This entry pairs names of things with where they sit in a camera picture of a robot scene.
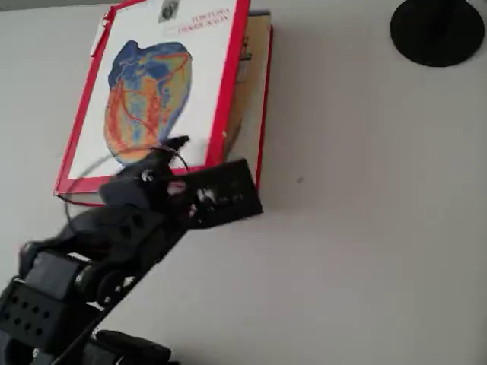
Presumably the red anatomy textbook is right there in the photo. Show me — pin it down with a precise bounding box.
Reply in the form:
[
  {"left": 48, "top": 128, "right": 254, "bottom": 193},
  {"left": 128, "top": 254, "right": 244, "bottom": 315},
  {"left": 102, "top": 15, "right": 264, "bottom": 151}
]
[{"left": 52, "top": 0, "right": 275, "bottom": 208}]

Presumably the black round stand base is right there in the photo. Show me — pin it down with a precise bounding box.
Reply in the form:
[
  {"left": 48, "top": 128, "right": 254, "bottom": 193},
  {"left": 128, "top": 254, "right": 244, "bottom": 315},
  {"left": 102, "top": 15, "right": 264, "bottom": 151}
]
[{"left": 389, "top": 0, "right": 485, "bottom": 68}]

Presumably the thin black cable loop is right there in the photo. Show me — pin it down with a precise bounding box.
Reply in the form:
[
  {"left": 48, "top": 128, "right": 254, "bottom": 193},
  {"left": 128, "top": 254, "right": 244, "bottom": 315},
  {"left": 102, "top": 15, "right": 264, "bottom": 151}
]
[{"left": 62, "top": 145, "right": 191, "bottom": 224}]

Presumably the black camera box with bracket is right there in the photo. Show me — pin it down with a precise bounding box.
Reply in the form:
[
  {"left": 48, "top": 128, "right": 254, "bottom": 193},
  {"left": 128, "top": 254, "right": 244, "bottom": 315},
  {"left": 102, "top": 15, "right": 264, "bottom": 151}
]
[{"left": 167, "top": 158, "right": 264, "bottom": 230}]

